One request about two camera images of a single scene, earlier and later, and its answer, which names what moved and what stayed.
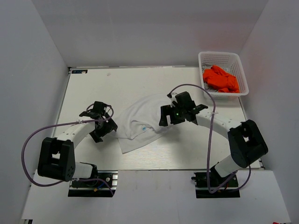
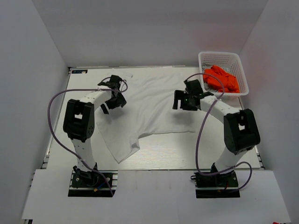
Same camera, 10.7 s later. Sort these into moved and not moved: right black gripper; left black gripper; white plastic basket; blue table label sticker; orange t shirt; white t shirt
Moved: left black gripper; white t shirt; right black gripper
Not moved: blue table label sticker; orange t shirt; white plastic basket
